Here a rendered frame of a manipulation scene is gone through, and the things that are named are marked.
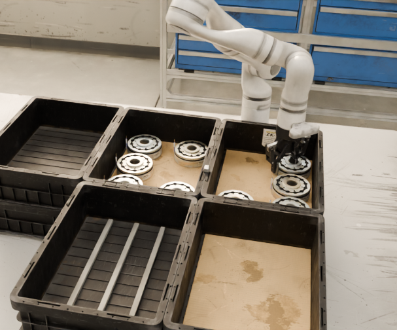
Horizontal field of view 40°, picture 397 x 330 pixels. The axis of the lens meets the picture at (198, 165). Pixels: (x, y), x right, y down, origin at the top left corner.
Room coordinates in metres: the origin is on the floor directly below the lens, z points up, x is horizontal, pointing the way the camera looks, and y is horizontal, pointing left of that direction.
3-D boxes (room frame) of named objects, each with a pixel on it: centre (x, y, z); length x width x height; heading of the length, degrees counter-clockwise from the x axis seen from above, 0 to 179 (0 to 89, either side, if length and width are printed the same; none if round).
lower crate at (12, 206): (1.32, 0.41, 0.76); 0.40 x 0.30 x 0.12; 171
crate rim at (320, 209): (1.23, -0.18, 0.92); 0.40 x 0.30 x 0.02; 171
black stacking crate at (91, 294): (0.88, 0.17, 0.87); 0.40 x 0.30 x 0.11; 171
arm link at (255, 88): (1.60, -0.18, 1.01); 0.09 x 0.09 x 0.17; 50
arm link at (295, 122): (1.30, -0.26, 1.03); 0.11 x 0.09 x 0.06; 29
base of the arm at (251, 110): (1.59, -0.18, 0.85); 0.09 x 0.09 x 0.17; 5
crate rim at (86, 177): (1.28, 0.11, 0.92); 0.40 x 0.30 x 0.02; 171
